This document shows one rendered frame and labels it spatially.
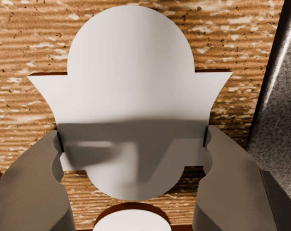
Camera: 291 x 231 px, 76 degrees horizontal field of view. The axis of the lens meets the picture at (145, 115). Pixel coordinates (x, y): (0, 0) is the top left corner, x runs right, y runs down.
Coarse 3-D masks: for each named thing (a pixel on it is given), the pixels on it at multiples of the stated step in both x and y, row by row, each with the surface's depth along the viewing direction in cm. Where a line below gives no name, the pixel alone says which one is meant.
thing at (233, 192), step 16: (208, 128) 12; (208, 144) 10; (224, 144) 10; (208, 160) 10; (224, 160) 9; (240, 160) 9; (208, 176) 8; (224, 176) 8; (240, 176) 8; (256, 176) 8; (208, 192) 7; (224, 192) 7; (240, 192) 7; (256, 192) 7; (208, 208) 7; (224, 208) 7; (240, 208) 7; (256, 208) 7; (192, 224) 8; (208, 224) 7; (224, 224) 6; (240, 224) 6; (256, 224) 6; (272, 224) 6
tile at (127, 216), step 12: (120, 204) 17; (132, 204) 17; (144, 204) 17; (108, 216) 17; (120, 216) 17; (132, 216) 17; (144, 216) 17; (156, 216) 17; (96, 228) 17; (108, 228) 17; (120, 228) 17; (132, 228) 17; (144, 228) 18; (156, 228) 18; (168, 228) 18; (180, 228) 18
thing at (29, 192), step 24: (48, 144) 10; (24, 168) 9; (48, 168) 9; (0, 192) 7; (24, 192) 7; (48, 192) 7; (0, 216) 6; (24, 216) 6; (48, 216) 6; (72, 216) 8
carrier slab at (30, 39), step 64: (0, 0) 10; (64, 0) 10; (128, 0) 10; (192, 0) 10; (256, 0) 11; (0, 64) 11; (64, 64) 12; (256, 64) 12; (0, 128) 13; (192, 192) 17
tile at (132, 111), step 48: (96, 48) 10; (144, 48) 11; (48, 96) 12; (96, 96) 12; (144, 96) 12; (192, 96) 12; (96, 144) 13; (144, 144) 13; (192, 144) 14; (144, 192) 15
